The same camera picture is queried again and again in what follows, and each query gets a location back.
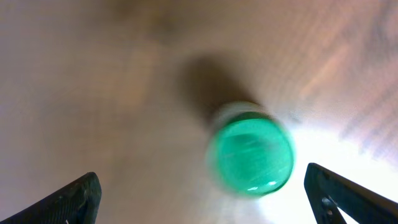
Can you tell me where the green lid white jar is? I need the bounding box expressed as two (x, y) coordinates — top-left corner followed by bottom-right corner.
(206, 101), (295, 198)

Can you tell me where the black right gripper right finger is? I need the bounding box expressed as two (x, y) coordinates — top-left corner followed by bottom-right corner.
(304, 163), (397, 224)

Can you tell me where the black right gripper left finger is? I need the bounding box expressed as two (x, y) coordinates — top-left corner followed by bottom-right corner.
(1, 172), (101, 224)

